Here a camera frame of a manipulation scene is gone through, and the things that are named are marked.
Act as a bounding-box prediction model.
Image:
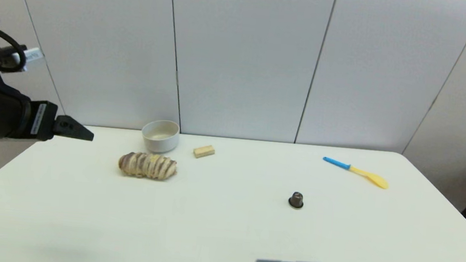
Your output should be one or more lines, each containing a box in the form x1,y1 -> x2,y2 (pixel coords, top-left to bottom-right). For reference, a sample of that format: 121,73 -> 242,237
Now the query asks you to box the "white ceramic bowl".
140,118 -> 182,155

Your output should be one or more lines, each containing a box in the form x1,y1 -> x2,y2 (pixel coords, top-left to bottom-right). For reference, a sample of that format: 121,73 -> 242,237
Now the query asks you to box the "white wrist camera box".
10,45 -> 46,73

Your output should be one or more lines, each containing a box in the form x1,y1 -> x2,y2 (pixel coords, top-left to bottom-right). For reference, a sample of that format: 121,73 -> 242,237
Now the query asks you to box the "dark brown coffee capsule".
287,191 -> 305,209

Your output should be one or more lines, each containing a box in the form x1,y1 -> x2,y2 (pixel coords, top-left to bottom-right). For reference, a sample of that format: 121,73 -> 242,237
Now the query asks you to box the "twisted brown long bread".
117,150 -> 179,182

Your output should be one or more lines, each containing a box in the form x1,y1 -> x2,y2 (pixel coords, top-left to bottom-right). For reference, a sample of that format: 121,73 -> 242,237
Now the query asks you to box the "small tan wafer block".
193,144 -> 216,160

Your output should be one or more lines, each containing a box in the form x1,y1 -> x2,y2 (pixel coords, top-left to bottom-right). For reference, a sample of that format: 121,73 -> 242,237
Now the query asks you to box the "blue-handled yellow spatula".
320,156 -> 391,190

